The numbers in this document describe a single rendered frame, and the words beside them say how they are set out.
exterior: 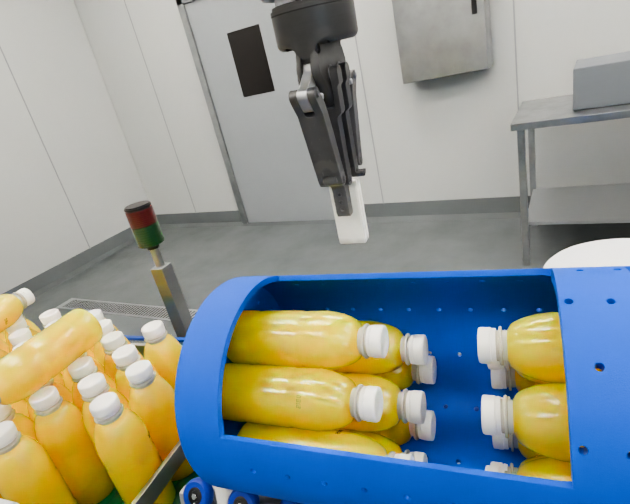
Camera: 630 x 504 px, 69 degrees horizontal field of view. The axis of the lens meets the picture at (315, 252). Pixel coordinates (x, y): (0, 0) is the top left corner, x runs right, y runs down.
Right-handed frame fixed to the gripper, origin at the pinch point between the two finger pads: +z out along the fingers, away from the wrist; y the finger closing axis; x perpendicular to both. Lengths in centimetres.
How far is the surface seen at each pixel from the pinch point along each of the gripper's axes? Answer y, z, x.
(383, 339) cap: -0.8, 16.1, -1.6
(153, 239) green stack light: 33, 17, 62
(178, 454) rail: -6.1, 36.3, 32.8
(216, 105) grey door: 354, 18, 247
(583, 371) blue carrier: -9.4, 11.5, -20.9
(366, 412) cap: -7.9, 20.6, -0.7
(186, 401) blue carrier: -13.3, 16.6, 18.4
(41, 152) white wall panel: 275, 25, 405
